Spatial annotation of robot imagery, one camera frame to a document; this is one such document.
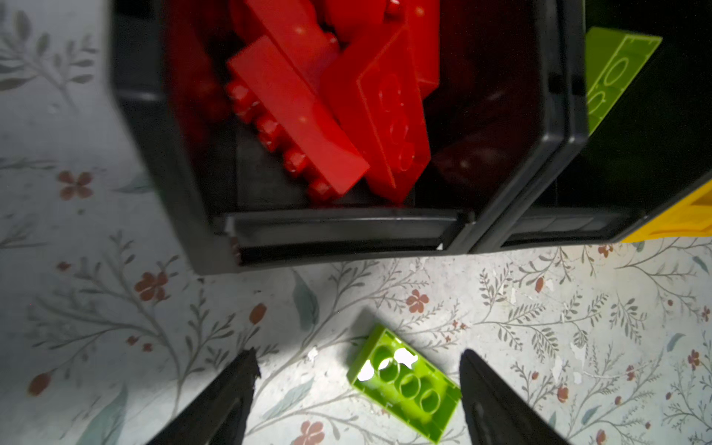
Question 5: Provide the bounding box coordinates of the red lego row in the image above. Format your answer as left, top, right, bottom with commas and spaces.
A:
225, 37, 369, 203
320, 23, 430, 204
228, 0, 339, 92

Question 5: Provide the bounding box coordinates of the black bin middle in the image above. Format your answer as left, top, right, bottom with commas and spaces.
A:
474, 1, 711, 253

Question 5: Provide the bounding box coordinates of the green lego row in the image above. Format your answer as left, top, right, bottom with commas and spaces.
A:
585, 27, 663, 135
347, 324, 462, 444

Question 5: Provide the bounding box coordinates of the black bin left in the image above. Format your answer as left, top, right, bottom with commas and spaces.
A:
109, 1, 593, 274

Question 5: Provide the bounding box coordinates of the red lego brick small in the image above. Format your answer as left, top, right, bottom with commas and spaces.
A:
320, 0, 441, 99

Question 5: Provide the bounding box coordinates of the yellow plastic bin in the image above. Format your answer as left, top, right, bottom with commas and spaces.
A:
617, 177, 711, 243

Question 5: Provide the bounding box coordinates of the black bin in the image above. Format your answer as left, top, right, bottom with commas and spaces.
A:
474, 1, 711, 253
109, 1, 593, 274

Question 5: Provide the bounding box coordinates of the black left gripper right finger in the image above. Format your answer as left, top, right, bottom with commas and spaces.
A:
459, 350, 567, 445

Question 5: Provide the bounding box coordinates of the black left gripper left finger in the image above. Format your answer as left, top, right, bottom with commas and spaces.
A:
148, 349, 261, 445

